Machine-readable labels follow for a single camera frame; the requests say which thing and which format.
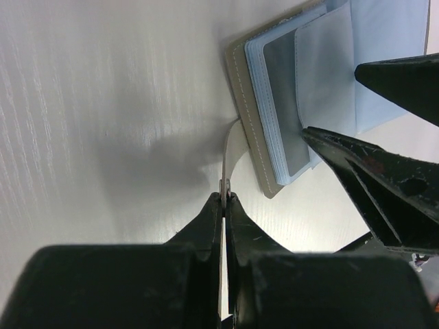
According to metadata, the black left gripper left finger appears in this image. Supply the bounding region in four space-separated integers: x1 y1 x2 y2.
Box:
8 193 222 328

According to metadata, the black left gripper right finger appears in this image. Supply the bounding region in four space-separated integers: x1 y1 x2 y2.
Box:
224 194 433 328

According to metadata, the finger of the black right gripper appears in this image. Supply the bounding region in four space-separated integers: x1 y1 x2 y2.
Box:
355 53 438 126
302 127 438 254

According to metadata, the grey card holder wallet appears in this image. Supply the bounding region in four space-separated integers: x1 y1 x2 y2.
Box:
226 1 430 198

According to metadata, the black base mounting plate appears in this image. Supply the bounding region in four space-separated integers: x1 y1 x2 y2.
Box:
337 232 387 255

